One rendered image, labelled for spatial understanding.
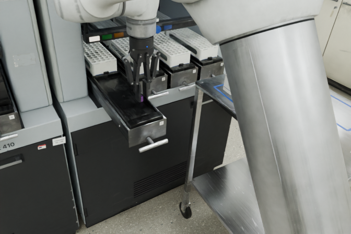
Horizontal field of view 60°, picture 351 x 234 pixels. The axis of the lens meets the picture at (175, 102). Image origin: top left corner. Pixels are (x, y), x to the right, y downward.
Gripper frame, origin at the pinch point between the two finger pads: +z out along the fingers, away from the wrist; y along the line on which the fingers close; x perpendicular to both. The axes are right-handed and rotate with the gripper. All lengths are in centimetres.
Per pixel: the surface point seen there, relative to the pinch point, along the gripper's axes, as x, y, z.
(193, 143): 2.1, -23.9, 32.7
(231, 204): 22, -33, 56
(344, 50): -48, -224, 47
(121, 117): 6.0, 10.3, 4.0
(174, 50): -19.4, -25.5, -2.0
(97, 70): -21.8, 7.5, 0.8
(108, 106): -2.1, 11.3, 4.1
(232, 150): -25, -82, 85
